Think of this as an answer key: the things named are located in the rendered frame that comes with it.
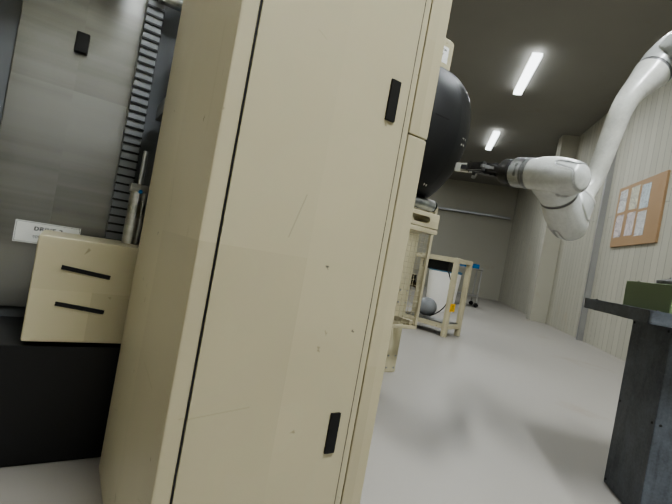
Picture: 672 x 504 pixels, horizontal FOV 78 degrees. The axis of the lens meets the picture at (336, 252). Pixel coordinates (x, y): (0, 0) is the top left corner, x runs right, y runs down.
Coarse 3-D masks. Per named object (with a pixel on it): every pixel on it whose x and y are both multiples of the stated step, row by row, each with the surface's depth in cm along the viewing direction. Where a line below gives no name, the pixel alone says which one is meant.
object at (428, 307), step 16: (416, 256) 463; (432, 256) 431; (448, 272) 437; (416, 288) 473; (464, 288) 435; (432, 304) 438; (448, 304) 412; (464, 304) 435; (432, 320) 425; (448, 320) 413
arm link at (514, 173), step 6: (516, 162) 121; (522, 162) 120; (510, 168) 122; (516, 168) 120; (522, 168) 119; (510, 174) 122; (516, 174) 120; (510, 180) 123; (516, 180) 121; (516, 186) 124; (522, 186) 121
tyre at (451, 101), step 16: (448, 80) 150; (448, 96) 146; (464, 96) 152; (432, 112) 142; (448, 112) 146; (464, 112) 150; (432, 128) 143; (448, 128) 146; (464, 128) 151; (432, 144) 145; (448, 144) 149; (432, 160) 149; (448, 160) 152; (432, 176) 154; (448, 176) 157; (432, 192) 162
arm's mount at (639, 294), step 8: (632, 288) 151; (640, 288) 146; (648, 288) 141; (656, 288) 136; (664, 288) 131; (624, 296) 156; (632, 296) 150; (640, 296) 145; (648, 296) 140; (656, 296) 135; (664, 296) 130; (624, 304) 155; (632, 304) 149; (640, 304) 144; (648, 304) 139; (656, 304) 134; (664, 304) 130
